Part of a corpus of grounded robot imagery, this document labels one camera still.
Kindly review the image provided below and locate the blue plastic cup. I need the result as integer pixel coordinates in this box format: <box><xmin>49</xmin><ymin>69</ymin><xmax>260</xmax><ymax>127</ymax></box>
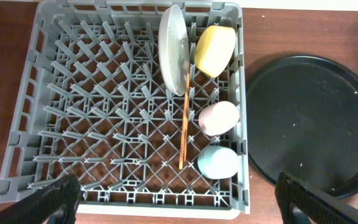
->
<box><xmin>197</xmin><ymin>145</ymin><xmax>240</xmax><ymax>179</ymax></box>

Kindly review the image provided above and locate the wooden chopstick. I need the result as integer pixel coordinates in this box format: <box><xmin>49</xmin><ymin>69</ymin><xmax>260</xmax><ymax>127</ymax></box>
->
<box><xmin>179</xmin><ymin>62</ymin><xmax>190</xmax><ymax>170</ymax></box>

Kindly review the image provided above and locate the grey round plate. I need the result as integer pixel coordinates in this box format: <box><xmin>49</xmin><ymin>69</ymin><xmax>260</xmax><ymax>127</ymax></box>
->
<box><xmin>158</xmin><ymin>5</ymin><xmax>190</xmax><ymax>96</ymax></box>

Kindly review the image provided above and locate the yellow bowl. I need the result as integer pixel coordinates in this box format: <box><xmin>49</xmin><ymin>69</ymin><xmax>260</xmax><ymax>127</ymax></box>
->
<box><xmin>195</xmin><ymin>25</ymin><xmax>236</xmax><ymax>78</ymax></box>

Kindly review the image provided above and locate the round black tray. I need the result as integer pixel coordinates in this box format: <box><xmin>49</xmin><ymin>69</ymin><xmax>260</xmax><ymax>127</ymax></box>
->
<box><xmin>246</xmin><ymin>55</ymin><xmax>358</xmax><ymax>198</ymax></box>

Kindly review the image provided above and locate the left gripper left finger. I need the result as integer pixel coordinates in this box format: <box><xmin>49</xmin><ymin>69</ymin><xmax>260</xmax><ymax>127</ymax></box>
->
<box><xmin>0</xmin><ymin>174</ymin><xmax>81</xmax><ymax>223</ymax></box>

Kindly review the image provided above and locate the pink plastic cup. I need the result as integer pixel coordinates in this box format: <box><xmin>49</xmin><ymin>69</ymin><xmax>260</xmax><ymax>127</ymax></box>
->
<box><xmin>198</xmin><ymin>101</ymin><xmax>239</xmax><ymax>136</ymax></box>

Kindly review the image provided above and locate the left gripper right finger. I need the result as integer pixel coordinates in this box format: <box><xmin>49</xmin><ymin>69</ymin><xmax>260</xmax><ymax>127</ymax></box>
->
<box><xmin>275</xmin><ymin>172</ymin><xmax>358</xmax><ymax>223</ymax></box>

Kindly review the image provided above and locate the grey dishwasher rack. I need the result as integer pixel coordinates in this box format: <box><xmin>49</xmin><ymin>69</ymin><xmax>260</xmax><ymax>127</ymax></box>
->
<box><xmin>0</xmin><ymin>1</ymin><xmax>250</xmax><ymax>219</ymax></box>

